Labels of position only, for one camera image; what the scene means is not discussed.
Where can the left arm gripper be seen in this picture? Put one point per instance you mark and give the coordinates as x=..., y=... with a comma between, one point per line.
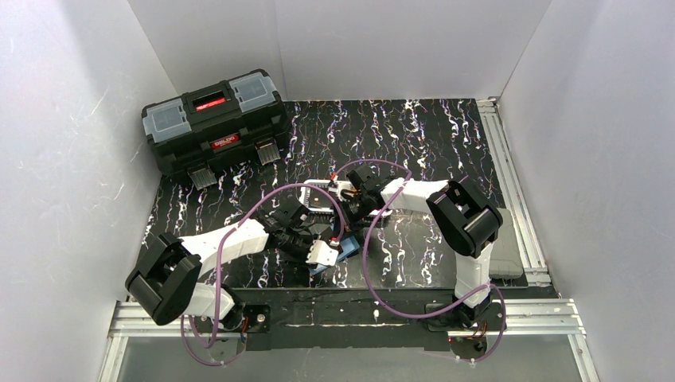
x=304, y=244

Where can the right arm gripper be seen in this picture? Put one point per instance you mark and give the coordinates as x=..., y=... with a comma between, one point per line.
x=353, y=199

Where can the white plastic basket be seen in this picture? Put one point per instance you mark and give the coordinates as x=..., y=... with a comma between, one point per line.
x=322, y=185

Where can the blue leather card holder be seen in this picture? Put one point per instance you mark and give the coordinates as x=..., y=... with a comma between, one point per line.
x=347, y=248

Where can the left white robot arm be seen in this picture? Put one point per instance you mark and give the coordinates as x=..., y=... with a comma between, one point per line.
x=166, y=278

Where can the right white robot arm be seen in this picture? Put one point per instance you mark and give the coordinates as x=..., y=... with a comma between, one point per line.
x=467, y=220

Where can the black red toolbox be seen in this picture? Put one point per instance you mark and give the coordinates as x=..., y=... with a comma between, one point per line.
x=196, y=136

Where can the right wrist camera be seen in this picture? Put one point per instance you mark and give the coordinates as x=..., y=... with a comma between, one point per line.
x=340, y=190

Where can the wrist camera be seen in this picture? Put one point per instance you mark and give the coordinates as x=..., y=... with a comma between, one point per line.
x=322, y=253
x=340, y=190

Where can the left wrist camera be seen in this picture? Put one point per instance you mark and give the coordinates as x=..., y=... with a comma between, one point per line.
x=322, y=253

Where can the aluminium frame rail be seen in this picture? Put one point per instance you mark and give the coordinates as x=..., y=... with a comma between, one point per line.
x=523, y=316

